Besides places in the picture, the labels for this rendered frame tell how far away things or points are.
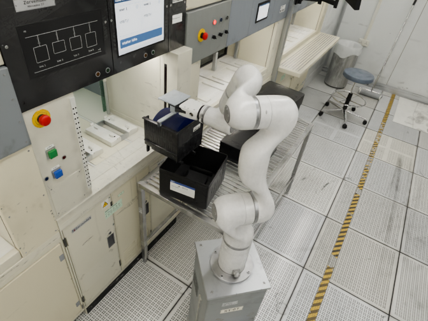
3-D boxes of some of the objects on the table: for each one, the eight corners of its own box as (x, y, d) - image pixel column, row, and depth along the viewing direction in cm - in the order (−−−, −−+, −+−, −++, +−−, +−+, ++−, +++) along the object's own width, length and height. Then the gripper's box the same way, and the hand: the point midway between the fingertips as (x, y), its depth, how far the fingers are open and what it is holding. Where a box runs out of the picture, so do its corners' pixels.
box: (279, 140, 218) (288, 108, 202) (244, 123, 230) (250, 92, 214) (295, 123, 237) (305, 93, 221) (262, 109, 249) (269, 79, 233)
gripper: (214, 99, 144) (183, 86, 151) (194, 113, 133) (160, 99, 139) (213, 114, 149) (181, 100, 156) (193, 128, 138) (160, 113, 144)
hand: (175, 101), depth 147 cm, fingers closed on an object, 3 cm apart
